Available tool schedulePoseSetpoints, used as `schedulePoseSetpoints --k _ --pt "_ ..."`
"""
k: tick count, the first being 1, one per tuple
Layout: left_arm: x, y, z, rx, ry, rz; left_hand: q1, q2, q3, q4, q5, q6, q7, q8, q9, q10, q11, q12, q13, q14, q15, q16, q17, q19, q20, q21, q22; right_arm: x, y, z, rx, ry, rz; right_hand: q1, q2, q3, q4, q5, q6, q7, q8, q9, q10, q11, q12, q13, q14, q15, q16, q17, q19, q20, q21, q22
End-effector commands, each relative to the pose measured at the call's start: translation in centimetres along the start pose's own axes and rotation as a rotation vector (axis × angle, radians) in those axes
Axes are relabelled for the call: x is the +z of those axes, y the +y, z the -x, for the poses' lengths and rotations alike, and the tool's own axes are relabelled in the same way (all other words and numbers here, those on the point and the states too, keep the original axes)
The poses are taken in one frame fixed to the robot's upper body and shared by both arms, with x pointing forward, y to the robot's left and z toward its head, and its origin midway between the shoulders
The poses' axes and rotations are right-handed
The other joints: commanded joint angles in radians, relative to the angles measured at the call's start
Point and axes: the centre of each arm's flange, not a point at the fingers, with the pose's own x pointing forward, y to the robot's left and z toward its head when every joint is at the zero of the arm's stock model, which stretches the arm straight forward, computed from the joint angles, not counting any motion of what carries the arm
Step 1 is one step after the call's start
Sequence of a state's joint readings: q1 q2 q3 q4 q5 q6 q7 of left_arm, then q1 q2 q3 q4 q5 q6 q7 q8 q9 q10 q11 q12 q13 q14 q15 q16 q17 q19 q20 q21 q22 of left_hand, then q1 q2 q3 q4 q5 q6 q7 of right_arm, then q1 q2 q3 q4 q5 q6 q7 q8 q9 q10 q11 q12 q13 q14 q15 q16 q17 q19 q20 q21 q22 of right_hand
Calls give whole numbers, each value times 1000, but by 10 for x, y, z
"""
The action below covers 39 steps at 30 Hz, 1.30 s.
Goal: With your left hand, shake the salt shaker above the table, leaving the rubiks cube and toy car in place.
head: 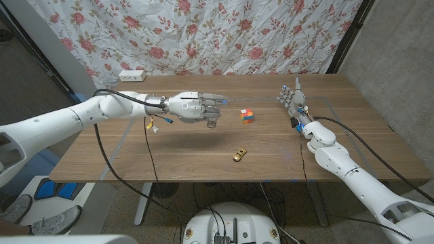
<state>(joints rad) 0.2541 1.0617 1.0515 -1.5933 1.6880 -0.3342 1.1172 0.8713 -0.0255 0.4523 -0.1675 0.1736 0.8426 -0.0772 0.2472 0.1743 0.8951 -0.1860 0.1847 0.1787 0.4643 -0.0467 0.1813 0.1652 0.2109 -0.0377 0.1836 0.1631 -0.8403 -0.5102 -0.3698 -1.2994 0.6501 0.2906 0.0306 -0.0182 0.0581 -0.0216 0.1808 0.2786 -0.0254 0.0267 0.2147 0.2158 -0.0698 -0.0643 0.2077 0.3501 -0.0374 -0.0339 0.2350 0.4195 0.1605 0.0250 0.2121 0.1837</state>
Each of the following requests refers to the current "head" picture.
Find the white robot torso edge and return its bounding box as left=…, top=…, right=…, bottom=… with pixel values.
left=0, top=234, right=138, bottom=244

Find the black backdrop stand pole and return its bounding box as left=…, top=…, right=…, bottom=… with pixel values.
left=325, top=0, right=376, bottom=75

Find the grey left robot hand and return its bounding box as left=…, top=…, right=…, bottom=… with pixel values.
left=167, top=91, right=229, bottom=125

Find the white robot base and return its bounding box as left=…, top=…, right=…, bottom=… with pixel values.
left=182, top=202, right=281, bottom=244

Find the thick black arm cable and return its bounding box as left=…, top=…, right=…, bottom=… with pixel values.
left=313, top=116, right=434, bottom=204
left=92, top=88, right=184, bottom=244

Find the floral backdrop cloth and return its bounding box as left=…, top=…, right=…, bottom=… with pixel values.
left=26, top=0, right=363, bottom=93

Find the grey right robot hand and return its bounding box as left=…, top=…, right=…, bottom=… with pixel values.
left=275, top=76, right=315, bottom=128

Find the gold toy car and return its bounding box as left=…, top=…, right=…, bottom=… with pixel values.
left=232, top=147, right=248, bottom=163

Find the grey table leg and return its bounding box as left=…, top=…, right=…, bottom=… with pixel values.
left=307, top=182, right=329, bottom=227

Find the blue storage bin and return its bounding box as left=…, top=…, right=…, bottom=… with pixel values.
left=9, top=148, right=61, bottom=197

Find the grey sneaker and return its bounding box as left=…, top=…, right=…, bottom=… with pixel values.
left=29, top=205, right=83, bottom=236
left=0, top=194, right=33, bottom=224

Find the white floor cable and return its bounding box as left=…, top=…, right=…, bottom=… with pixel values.
left=259, top=182, right=301, bottom=244

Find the person's leg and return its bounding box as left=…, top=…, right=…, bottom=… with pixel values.
left=0, top=219, right=31, bottom=237

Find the grey tape outline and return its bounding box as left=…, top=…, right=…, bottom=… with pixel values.
left=100, top=96, right=377, bottom=180

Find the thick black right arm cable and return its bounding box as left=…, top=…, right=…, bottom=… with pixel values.
left=313, top=116, right=434, bottom=204

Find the white power strip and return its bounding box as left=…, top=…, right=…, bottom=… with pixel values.
left=118, top=69, right=147, bottom=83

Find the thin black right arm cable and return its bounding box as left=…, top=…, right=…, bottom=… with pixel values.
left=299, top=131, right=413, bottom=241

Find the white table leg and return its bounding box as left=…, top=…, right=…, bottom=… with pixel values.
left=134, top=182, right=153, bottom=227

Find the round black floor fan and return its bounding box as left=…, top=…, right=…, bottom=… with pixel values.
left=151, top=182, right=180, bottom=200

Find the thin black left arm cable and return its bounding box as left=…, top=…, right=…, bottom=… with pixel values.
left=143, top=116, right=160, bottom=184

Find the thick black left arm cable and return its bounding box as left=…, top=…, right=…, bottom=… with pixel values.
left=92, top=88, right=184, bottom=244

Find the white mat with blue pads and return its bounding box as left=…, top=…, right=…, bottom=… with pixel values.
left=18, top=175, right=118, bottom=235

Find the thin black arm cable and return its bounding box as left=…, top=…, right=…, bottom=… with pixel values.
left=143, top=116, right=160, bottom=184
left=299, top=131, right=413, bottom=241

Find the multicolour rubiks cube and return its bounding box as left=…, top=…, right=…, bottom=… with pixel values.
left=239, top=108, right=255, bottom=125

